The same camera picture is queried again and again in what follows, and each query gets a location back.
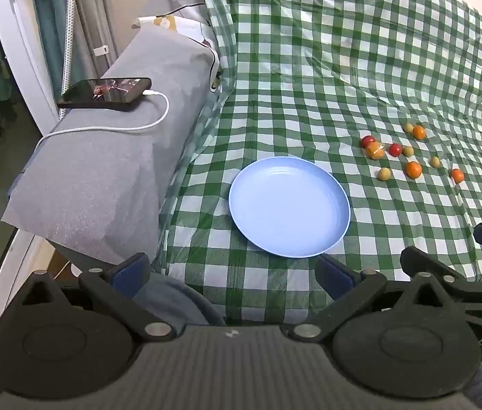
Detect white dotted pole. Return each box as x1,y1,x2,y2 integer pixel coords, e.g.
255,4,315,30
59,0,78,120

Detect green checked tablecloth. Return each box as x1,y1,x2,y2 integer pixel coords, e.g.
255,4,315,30
156,0,482,325

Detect black smartphone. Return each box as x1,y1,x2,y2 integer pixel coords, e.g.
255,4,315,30
57,77,153,112

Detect white charging cable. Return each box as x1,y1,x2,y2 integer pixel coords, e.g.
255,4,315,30
32,90,170,154

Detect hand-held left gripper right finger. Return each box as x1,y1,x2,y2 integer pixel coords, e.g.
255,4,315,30
281,255,468,344

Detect white door frame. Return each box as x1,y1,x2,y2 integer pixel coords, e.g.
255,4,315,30
0,0,71,137

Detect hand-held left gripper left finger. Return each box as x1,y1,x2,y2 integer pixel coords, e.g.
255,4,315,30
21,253,175,342

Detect teal curtain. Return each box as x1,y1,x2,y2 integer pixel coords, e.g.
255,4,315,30
28,0,69,95

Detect grey-blue clothing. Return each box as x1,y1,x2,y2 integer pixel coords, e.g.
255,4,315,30
132,273,227,326

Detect grey cloth-covered cushion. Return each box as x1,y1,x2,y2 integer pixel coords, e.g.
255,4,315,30
2,30,220,265

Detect light blue plate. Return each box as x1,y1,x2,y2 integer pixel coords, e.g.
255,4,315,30
228,156,351,259

